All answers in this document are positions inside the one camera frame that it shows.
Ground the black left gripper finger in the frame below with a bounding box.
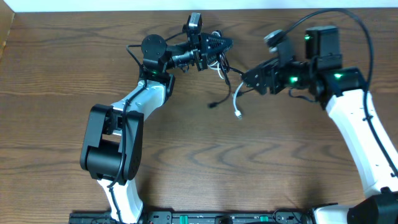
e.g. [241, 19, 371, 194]
[206, 45, 232, 62]
[205, 35, 233, 47]

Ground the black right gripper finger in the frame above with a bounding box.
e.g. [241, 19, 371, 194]
[245, 77, 267, 95]
[242, 64, 264, 82]

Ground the black USB cable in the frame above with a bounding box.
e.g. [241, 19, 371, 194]
[207, 52, 256, 110]

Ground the white USB cable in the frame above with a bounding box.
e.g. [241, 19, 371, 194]
[207, 30, 245, 119]

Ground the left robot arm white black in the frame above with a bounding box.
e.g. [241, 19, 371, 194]
[80, 32, 233, 223]

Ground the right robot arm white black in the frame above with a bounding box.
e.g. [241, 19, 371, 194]
[242, 26, 397, 223]

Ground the cardboard panel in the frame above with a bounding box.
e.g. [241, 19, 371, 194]
[0, 0, 15, 57]

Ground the black left camera cable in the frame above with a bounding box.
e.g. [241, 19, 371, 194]
[107, 30, 187, 224]

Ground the black camera cable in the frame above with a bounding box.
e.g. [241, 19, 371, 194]
[279, 8, 398, 178]
[107, 30, 187, 224]

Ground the black right camera cable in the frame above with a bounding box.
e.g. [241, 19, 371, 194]
[279, 8, 398, 178]

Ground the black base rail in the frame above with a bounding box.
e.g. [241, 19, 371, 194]
[68, 210, 315, 224]

